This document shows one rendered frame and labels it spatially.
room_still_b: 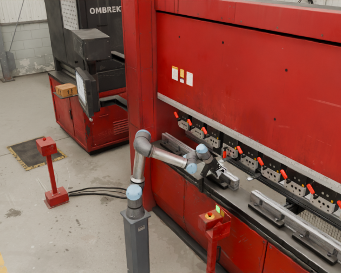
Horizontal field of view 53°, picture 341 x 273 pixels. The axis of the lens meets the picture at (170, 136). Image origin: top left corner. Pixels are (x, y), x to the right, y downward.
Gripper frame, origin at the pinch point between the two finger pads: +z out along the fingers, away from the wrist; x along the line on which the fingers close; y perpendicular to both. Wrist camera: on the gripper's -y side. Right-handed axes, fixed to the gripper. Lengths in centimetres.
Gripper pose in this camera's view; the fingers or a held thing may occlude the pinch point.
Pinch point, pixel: (216, 177)
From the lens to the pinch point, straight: 278.1
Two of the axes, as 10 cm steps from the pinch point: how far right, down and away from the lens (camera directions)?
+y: 7.6, -6.4, 1.5
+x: -4.6, -3.6, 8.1
